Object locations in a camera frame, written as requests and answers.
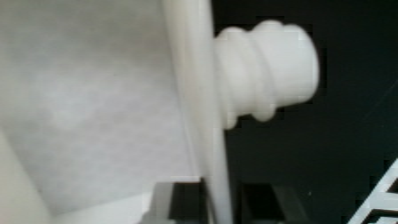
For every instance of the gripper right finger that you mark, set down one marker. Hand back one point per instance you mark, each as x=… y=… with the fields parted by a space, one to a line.
x=270 y=205

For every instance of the white cabinet door panel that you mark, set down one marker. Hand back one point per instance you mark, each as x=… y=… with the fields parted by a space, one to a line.
x=377 y=211

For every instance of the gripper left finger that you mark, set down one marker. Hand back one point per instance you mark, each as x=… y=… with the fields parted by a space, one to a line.
x=178 y=203

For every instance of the white cabinet body box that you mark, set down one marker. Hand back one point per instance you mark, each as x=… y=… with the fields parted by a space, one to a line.
x=128 y=81

